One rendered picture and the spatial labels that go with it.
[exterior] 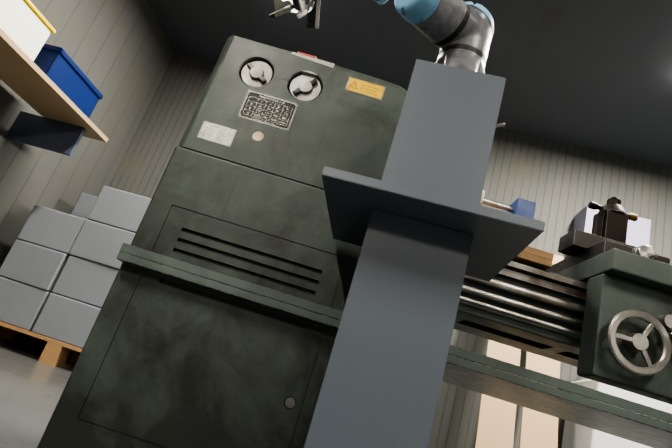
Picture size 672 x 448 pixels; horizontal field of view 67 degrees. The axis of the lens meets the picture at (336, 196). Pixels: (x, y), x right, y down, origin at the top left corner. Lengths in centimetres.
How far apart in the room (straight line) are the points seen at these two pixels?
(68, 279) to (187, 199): 267
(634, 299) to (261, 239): 97
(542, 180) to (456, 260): 413
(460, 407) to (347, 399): 355
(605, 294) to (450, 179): 62
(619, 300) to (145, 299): 120
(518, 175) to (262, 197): 389
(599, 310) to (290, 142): 92
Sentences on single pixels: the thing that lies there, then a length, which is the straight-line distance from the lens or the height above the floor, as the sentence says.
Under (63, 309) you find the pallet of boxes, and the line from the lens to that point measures 395.
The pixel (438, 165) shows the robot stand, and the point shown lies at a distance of 105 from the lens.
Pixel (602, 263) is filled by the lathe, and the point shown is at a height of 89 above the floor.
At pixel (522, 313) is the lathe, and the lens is 153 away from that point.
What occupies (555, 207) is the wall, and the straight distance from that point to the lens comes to 502.
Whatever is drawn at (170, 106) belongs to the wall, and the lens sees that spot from 555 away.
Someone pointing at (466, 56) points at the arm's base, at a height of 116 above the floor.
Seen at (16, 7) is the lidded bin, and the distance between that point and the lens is 335.
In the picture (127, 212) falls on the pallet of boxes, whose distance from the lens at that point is 395.
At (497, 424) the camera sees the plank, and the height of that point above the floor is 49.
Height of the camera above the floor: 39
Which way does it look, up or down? 20 degrees up
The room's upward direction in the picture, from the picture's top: 18 degrees clockwise
